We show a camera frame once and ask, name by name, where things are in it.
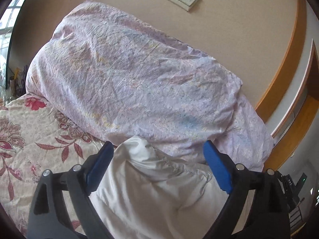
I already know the floral red cream bedsheet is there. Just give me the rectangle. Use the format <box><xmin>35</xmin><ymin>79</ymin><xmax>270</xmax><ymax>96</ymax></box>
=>
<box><xmin>1</xmin><ymin>94</ymin><xmax>104</xmax><ymax>236</ymax></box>

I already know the window with clutter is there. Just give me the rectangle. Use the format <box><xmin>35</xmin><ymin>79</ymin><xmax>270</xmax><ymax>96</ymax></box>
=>
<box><xmin>1</xmin><ymin>0</ymin><xmax>26</xmax><ymax>107</ymax></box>

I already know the pale purple crinkled duvet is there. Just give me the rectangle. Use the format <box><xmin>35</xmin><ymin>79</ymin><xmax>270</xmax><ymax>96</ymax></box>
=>
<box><xmin>26</xmin><ymin>1</ymin><xmax>274</xmax><ymax>171</ymax></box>

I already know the wooden white headboard shelf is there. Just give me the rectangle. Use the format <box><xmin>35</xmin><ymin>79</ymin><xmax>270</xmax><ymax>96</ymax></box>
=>
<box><xmin>256</xmin><ymin>0</ymin><xmax>318</xmax><ymax>170</ymax></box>

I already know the beige quilted down jacket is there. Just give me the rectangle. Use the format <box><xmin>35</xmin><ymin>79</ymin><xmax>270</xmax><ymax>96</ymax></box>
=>
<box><xmin>90</xmin><ymin>136</ymin><xmax>228</xmax><ymax>238</ymax></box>

